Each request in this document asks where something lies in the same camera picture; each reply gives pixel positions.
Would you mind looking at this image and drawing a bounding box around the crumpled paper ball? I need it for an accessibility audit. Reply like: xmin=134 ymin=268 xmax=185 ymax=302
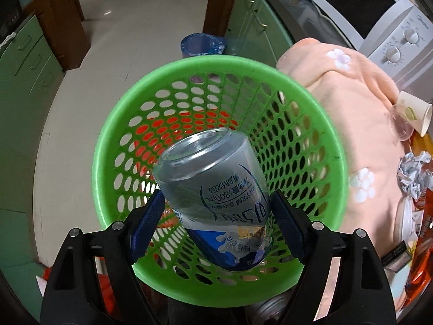
xmin=396 ymin=152 xmax=433 ymax=199

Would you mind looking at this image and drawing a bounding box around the white microwave oven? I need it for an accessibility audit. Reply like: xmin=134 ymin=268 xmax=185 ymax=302
xmin=311 ymin=0 xmax=433 ymax=95

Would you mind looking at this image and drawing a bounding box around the white plastic lid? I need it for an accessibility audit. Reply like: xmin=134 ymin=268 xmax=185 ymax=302
xmin=393 ymin=196 xmax=418 ymax=244

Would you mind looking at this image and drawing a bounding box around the green door cabinet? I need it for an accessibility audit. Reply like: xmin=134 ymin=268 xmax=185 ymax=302
xmin=225 ymin=0 xmax=294 ymax=72

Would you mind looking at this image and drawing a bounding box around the green plastic basket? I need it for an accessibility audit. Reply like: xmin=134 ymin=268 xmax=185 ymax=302
xmin=92 ymin=55 xmax=350 ymax=304

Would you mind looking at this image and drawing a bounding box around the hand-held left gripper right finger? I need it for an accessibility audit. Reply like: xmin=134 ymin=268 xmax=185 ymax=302
xmin=269 ymin=190 xmax=396 ymax=325

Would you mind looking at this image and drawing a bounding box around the orange red snack packet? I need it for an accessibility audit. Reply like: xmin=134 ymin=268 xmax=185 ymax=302
xmin=404 ymin=190 xmax=433 ymax=308

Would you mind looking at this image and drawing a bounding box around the blue lined waste bin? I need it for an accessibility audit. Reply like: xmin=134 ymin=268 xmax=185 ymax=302
xmin=180 ymin=33 xmax=227 ymax=59

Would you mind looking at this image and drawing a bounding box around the silver blue drink can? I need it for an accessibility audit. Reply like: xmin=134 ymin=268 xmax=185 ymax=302
xmin=152 ymin=128 xmax=273 ymax=272

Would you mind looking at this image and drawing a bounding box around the small black box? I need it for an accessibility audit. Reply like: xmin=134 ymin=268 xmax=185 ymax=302
xmin=382 ymin=241 xmax=413 ymax=273

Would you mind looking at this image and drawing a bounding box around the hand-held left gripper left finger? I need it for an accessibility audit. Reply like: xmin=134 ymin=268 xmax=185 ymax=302
xmin=40 ymin=190 xmax=166 ymax=325

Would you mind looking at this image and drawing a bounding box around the black appliance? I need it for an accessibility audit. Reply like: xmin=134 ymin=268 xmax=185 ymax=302
xmin=0 ymin=0 xmax=28 ymax=38

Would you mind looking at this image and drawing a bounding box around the green drawer cabinet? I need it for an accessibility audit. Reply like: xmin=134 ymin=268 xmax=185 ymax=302
xmin=0 ymin=14 xmax=65 ymax=268

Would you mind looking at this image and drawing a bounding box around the silver metal can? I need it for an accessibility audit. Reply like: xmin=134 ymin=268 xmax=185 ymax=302
xmin=248 ymin=294 xmax=296 ymax=325

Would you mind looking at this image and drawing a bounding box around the peach paw print blanket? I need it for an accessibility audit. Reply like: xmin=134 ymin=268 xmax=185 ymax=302
xmin=275 ymin=37 xmax=415 ymax=315

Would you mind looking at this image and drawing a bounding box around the clear plastic cup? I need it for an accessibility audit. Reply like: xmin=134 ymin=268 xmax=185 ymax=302
xmin=387 ymin=103 xmax=415 ymax=142

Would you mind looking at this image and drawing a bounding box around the white paper cup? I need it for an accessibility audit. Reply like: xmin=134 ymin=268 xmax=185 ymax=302
xmin=396 ymin=91 xmax=433 ymax=136

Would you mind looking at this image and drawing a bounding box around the brown wooden post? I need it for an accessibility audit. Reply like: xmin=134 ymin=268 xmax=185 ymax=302
xmin=202 ymin=0 xmax=242 ymax=38
xmin=35 ymin=0 xmax=87 ymax=72

